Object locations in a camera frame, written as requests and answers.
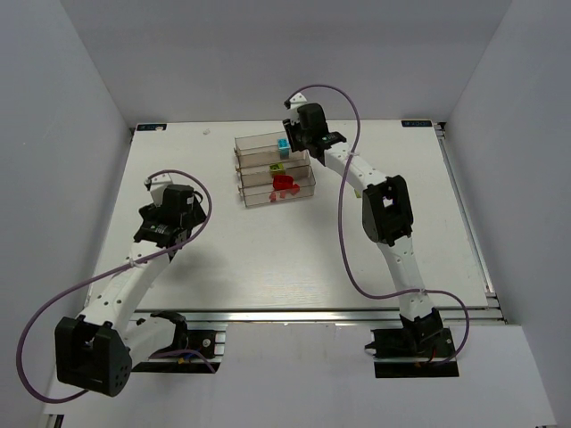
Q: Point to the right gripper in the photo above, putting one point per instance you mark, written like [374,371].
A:
[290,135]

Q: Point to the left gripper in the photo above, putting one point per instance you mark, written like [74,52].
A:
[149,212]

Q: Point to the blue rounded lego brick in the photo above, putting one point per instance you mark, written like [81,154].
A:
[283,147]

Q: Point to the green rounded lego brick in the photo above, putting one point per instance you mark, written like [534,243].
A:
[276,169]

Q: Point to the red rounded lego brick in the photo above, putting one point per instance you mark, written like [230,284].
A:
[282,182]

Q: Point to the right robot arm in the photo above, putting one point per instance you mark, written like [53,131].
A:
[386,213]

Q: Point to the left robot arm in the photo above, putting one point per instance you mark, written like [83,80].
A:
[97,350]

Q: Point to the clear bin back row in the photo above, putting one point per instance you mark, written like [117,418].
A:
[257,141]

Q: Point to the clear bin second row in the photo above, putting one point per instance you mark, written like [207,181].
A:
[261,176]

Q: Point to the clear bin third row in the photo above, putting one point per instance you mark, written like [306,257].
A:
[265,156]

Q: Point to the clear bin nearest front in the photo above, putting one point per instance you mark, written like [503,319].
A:
[259,195]

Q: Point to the left blue corner label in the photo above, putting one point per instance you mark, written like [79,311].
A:
[151,127]

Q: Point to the blue corner label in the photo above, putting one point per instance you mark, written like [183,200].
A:
[151,127]
[416,123]

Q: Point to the right blue corner label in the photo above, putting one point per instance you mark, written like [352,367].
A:
[416,123]

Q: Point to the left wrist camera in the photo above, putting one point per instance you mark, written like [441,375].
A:
[156,186]

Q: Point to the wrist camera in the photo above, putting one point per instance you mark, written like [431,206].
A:
[156,186]
[293,104]

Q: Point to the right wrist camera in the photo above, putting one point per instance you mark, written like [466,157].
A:
[293,104]

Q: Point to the aluminium table rail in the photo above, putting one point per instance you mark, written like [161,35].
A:
[489,314]

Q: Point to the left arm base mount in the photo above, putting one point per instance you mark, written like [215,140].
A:
[189,349]

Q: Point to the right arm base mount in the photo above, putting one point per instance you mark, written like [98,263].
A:
[396,355]

